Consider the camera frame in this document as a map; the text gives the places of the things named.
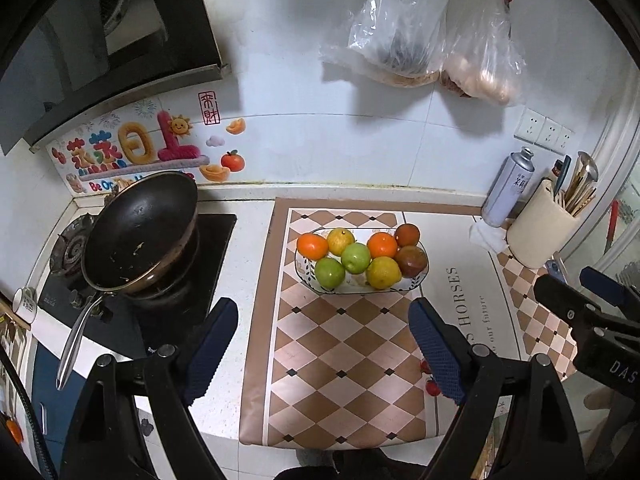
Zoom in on green apple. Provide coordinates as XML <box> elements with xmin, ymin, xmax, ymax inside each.
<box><xmin>314</xmin><ymin>257</ymin><xmax>347</xmax><ymax>289</ymax></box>
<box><xmin>341</xmin><ymin>242</ymin><xmax>372</xmax><ymax>275</ymax></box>

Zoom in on yellow citrus with dark mark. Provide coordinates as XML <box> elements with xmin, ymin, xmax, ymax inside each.
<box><xmin>326</xmin><ymin>227</ymin><xmax>357</xmax><ymax>257</ymax></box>

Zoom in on metal ladle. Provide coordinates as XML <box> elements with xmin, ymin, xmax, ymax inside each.
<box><xmin>575</xmin><ymin>150</ymin><xmax>599</xmax><ymax>196</ymax></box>

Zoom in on black wok with metal handle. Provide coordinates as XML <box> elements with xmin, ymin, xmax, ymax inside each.
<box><xmin>56</xmin><ymin>171</ymin><xmax>200</xmax><ymax>391</ymax></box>

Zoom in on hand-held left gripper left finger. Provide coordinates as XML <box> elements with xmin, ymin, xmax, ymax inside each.
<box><xmin>59</xmin><ymin>296</ymin><xmax>239</xmax><ymax>480</ymax></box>

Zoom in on black gas stove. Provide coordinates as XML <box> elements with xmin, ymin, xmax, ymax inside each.
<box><xmin>37</xmin><ymin>214</ymin><xmax>237</xmax><ymax>361</ymax></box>

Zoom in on bundle of chopsticks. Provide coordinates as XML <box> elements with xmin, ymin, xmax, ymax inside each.
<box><xmin>562</xmin><ymin>170</ymin><xmax>598</xmax><ymax>218</ymax></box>

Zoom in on colourful wall sticker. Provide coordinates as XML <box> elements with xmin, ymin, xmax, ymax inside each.
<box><xmin>47</xmin><ymin>90</ymin><xmax>248</xmax><ymax>196</ymax></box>

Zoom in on grey spray can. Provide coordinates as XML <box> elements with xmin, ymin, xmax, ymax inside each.
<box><xmin>481</xmin><ymin>146</ymin><xmax>536</xmax><ymax>228</ymax></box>

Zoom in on small brownish red fruit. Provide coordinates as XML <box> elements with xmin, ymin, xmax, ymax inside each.
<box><xmin>394</xmin><ymin>223</ymin><xmax>422</xmax><ymax>248</ymax></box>

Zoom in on large dark red fruit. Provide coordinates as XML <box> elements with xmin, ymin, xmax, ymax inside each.
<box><xmin>395</xmin><ymin>244</ymin><xmax>429</xmax><ymax>278</ymax></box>

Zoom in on beige utensil holder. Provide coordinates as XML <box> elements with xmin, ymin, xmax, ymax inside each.
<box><xmin>506</xmin><ymin>178</ymin><xmax>568</xmax><ymax>270</ymax></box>

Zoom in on white mug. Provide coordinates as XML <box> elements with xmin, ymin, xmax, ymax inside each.
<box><xmin>12</xmin><ymin>286</ymin><xmax>38</xmax><ymax>325</ymax></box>

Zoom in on person's legs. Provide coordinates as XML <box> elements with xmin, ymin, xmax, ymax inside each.
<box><xmin>272</xmin><ymin>452</ymin><xmax>436</xmax><ymax>480</ymax></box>

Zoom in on plain yellow lemon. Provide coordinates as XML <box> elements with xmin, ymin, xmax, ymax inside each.
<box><xmin>365</xmin><ymin>256</ymin><xmax>403</xmax><ymax>290</ymax></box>

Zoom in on red stick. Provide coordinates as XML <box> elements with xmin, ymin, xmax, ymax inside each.
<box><xmin>604</xmin><ymin>200</ymin><xmax>620</xmax><ymax>255</ymax></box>

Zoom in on black range hood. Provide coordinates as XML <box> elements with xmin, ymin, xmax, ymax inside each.
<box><xmin>0</xmin><ymin>0</ymin><xmax>231</xmax><ymax>156</ymax></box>

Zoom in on blue cabinet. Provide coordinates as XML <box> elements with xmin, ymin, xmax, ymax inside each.
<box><xmin>30</xmin><ymin>345</ymin><xmax>156</xmax><ymax>461</ymax></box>

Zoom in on plastic bag with dark contents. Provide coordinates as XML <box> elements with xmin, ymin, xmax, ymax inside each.
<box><xmin>320</xmin><ymin>0</ymin><xmax>453</xmax><ymax>86</ymax></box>

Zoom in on checkered table mat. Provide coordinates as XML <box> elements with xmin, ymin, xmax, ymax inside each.
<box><xmin>239</xmin><ymin>197</ymin><xmax>578</xmax><ymax>448</ymax></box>

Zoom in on floral oval plate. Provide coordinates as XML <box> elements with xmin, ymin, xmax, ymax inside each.
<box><xmin>294</xmin><ymin>227</ymin><xmax>431</xmax><ymax>295</ymax></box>

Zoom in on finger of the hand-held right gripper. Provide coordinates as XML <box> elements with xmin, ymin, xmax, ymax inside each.
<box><xmin>532</xmin><ymin>274</ymin><xmax>601</xmax><ymax>341</ymax></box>
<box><xmin>579</xmin><ymin>266</ymin><xmax>640</xmax><ymax>313</ymax></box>

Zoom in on orange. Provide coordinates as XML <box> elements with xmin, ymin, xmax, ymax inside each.
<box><xmin>297</xmin><ymin>233</ymin><xmax>329</xmax><ymax>261</ymax></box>
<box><xmin>367</xmin><ymin>232</ymin><xmax>399</xmax><ymax>260</ymax></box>

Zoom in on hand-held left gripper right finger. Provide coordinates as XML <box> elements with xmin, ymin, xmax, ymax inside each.
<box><xmin>407</xmin><ymin>296</ymin><xmax>581</xmax><ymax>480</ymax></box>

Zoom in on cluttered side shelf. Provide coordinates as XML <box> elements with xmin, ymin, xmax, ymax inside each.
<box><xmin>0</xmin><ymin>320</ymin><xmax>31</xmax><ymax>411</ymax></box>

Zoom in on white tissue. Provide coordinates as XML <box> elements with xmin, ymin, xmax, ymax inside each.
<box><xmin>468</xmin><ymin>220</ymin><xmax>511</xmax><ymax>255</ymax></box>

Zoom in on dark handled knife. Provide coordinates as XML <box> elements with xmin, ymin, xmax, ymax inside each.
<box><xmin>552</xmin><ymin>155</ymin><xmax>572</xmax><ymax>198</ymax></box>

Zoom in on plastic bag with eggs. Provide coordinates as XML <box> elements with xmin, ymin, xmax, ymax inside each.
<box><xmin>440</xmin><ymin>0</ymin><xmax>523</xmax><ymax>108</ymax></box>

